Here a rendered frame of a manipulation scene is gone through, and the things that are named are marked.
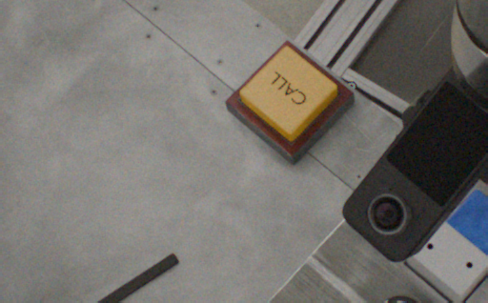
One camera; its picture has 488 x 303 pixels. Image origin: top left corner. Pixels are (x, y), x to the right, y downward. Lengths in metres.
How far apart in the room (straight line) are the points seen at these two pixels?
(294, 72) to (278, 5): 1.00
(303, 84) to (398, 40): 0.74
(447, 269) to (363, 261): 0.07
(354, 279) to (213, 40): 0.29
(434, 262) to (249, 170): 0.22
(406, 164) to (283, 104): 0.38
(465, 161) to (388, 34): 1.12
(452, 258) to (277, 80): 0.24
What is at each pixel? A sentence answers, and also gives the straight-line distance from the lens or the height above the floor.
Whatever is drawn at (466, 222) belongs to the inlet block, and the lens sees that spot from 0.87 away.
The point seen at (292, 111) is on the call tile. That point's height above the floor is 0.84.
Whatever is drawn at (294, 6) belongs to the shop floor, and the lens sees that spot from 1.98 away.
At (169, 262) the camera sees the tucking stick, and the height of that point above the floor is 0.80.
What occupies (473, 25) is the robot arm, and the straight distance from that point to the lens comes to 0.52.
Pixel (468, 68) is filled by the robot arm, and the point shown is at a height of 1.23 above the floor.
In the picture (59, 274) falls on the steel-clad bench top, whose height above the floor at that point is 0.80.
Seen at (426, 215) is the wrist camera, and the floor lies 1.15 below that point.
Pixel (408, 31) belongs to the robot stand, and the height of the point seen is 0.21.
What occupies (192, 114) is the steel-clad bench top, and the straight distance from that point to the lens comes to 1.02.
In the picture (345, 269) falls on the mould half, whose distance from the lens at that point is 0.87.
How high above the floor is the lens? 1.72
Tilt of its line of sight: 67 degrees down
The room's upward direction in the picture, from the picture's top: 8 degrees counter-clockwise
